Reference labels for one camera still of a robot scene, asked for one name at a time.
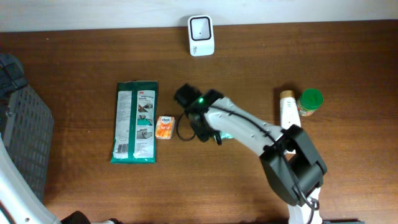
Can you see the white tube gold cap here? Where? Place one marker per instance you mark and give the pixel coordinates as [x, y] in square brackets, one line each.
[289, 114]

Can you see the grey plastic mesh basket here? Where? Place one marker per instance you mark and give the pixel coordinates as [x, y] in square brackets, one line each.
[26, 125]

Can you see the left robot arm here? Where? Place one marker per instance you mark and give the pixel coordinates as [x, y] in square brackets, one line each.
[18, 202]

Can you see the green lid jar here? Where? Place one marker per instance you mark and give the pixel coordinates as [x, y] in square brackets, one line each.
[310, 100]

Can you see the white barcode scanner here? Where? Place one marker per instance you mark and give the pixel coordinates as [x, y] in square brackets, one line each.
[201, 35]

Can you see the teal wipes pack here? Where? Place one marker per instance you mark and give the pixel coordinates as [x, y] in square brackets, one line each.
[224, 135]

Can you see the green 3M gloves package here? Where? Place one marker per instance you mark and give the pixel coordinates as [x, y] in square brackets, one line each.
[134, 131]

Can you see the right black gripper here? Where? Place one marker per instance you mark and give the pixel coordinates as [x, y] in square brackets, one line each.
[202, 133]

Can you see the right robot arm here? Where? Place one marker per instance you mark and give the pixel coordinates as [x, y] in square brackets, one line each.
[293, 167]

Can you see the orange tissue pack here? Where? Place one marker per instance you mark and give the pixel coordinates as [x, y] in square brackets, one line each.
[164, 127]

